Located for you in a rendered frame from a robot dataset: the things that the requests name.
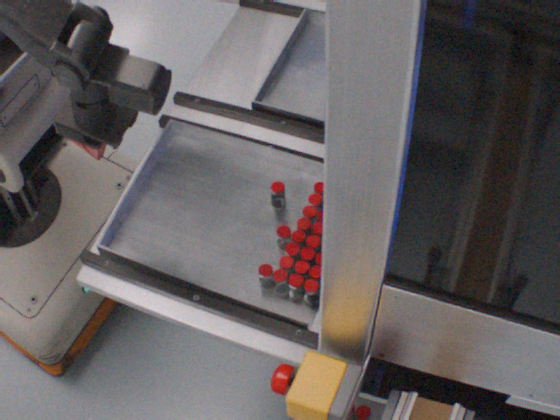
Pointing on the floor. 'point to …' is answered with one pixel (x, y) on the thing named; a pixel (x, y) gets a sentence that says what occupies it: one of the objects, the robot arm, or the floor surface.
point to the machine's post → (364, 160)
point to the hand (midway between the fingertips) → (99, 153)
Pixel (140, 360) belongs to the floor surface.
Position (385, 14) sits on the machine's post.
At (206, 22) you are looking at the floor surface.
